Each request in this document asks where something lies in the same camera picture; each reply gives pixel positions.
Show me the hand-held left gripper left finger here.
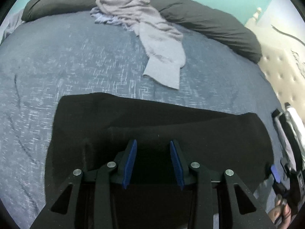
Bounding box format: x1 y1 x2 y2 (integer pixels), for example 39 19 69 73
30 139 138 229

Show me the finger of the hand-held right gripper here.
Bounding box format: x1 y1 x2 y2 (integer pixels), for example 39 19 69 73
270 164 287 197

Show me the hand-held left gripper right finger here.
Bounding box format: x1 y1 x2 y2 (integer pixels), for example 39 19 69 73
169 140 274 229

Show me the black sweater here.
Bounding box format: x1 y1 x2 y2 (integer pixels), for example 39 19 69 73
45 92 274 229

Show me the person's right hand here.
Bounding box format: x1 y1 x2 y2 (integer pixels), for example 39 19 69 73
269 194 291 226

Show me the black folded garment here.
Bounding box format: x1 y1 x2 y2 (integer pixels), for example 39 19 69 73
272 108 305 170

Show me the pale grey folded garment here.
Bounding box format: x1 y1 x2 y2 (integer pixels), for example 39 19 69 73
274 117 296 163

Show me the cream tufted headboard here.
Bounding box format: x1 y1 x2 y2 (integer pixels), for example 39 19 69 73
244 7 305 122

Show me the grey sweater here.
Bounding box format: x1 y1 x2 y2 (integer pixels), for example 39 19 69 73
86 0 186 90

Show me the pale blue crumpled cloth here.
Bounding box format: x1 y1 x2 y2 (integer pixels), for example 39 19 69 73
90 7 134 31

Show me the dark grey rolled duvet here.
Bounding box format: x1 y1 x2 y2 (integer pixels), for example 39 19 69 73
21 0 262 64

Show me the light grey blanket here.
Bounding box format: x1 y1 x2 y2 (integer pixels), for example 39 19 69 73
0 10 25 44

